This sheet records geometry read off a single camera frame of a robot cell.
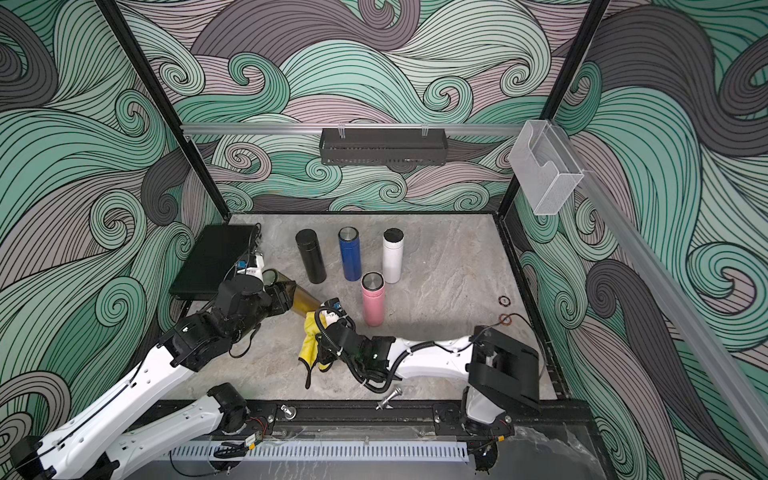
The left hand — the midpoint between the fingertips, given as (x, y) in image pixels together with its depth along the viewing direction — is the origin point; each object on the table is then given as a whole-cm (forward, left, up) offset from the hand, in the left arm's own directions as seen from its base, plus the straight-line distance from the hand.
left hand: (286, 284), depth 72 cm
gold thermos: (-1, -3, -6) cm, 7 cm away
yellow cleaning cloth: (-6, -6, -9) cm, 13 cm away
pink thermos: (0, -21, -3) cm, 22 cm away
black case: (+21, +34, -19) cm, 44 cm away
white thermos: (+16, -27, -9) cm, 32 cm away
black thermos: (+17, -2, -6) cm, 18 cm away
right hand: (-9, -6, -14) cm, 17 cm away
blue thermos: (+17, -14, -8) cm, 24 cm away
